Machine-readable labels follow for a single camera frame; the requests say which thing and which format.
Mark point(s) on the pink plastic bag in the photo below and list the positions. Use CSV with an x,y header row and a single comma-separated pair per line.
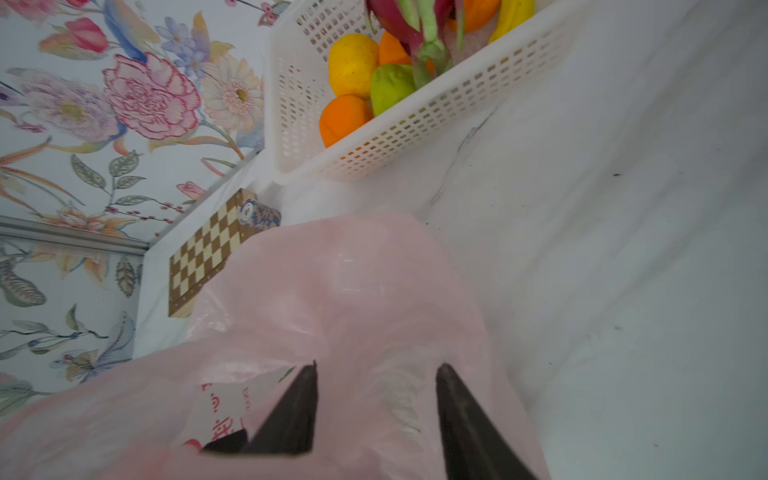
x,y
369,306

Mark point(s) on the green fruit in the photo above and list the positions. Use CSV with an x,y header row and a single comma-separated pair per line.
x,y
390,83

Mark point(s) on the wooden chessboard box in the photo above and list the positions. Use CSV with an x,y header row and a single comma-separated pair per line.
x,y
204,254

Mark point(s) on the red dragon fruit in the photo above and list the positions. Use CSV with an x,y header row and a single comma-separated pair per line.
x,y
419,26

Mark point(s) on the yellow lemon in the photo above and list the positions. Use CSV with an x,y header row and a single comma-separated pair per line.
x,y
351,62

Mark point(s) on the white plastic basket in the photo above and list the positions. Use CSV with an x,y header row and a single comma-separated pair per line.
x,y
297,88

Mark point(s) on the small metal can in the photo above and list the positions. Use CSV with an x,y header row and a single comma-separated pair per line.
x,y
256,215

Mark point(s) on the orange fruit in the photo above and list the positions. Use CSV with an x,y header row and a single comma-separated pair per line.
x,y
391,51
341,117
477,13

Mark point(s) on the yellow banana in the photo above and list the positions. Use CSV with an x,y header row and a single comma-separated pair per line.
x,y
512,14

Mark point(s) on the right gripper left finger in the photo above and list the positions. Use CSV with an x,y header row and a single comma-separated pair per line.
x,y
287,430

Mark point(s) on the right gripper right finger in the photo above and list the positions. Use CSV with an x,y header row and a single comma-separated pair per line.
x,y
473,448

